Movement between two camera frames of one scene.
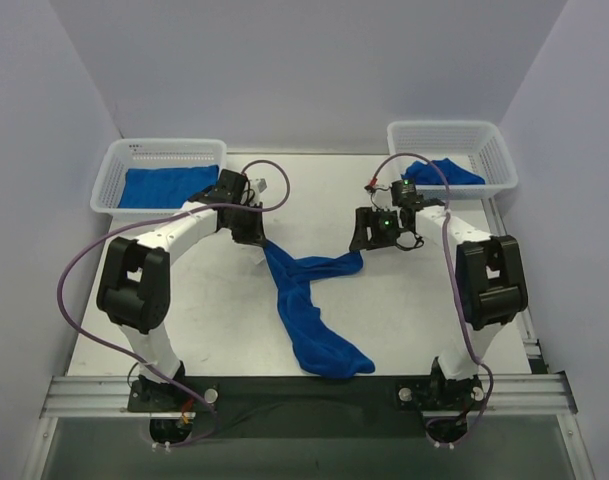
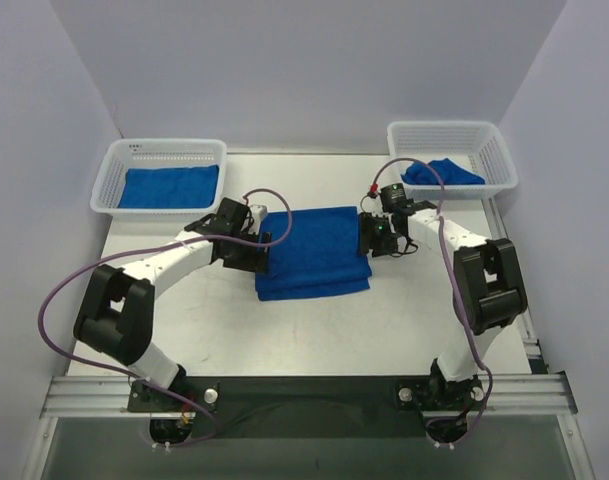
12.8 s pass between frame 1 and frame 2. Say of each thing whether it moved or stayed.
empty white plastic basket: stayed
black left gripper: moved
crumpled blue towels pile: stayed
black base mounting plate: stayed
